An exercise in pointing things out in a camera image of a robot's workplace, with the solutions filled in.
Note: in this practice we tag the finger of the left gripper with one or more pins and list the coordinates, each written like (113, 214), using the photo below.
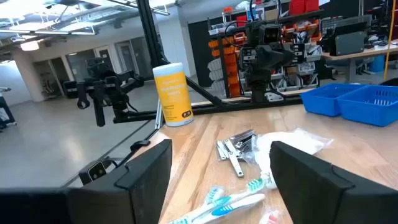
(248, 59)
(284, 57)

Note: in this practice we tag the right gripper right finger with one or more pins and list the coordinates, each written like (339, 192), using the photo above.
(311, 193)

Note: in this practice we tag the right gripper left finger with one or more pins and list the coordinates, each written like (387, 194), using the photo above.
(140, 193)

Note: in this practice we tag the white red bagged toothbrush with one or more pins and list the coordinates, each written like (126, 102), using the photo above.
(270, 217)

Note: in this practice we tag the white cotton balls bag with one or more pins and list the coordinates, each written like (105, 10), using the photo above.
(317, 143)
(289, 141)

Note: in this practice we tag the white green bagged toothbrush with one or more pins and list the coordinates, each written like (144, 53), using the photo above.
(255, 185)

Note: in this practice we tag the white blue bagged toothbrush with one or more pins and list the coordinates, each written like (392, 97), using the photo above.
(242, 202)
(214, 194)

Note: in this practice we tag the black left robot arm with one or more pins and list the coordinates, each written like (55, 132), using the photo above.
(259, 91)

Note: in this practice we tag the black background robot arm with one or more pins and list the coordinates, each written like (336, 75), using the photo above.
(107, 90)

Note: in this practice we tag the shelf rack with orange bins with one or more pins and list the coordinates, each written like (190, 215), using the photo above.
(231, 59)

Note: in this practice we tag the red storage box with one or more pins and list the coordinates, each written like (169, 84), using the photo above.
(311, 4)
(297, 7)

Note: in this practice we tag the blue plastic basket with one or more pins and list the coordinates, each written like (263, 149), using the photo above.
(320, 102)
(367, 112)

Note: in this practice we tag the black desk monitor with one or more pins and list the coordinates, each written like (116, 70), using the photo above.
(349, 43)

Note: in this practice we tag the wooden office desk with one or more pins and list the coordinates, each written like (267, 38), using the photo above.
(357, 53)

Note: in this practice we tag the blue round bin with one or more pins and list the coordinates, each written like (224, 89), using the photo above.
(377, 63)

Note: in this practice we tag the grey glass door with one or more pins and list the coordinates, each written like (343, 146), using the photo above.
(104, 57)
(126, 57)

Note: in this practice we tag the white ceiling lamp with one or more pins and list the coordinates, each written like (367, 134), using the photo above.
(29, 46)

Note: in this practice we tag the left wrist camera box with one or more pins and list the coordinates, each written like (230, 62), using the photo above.
(270, 33)

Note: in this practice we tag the small black table camera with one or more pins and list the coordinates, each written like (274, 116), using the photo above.
(94, 171)

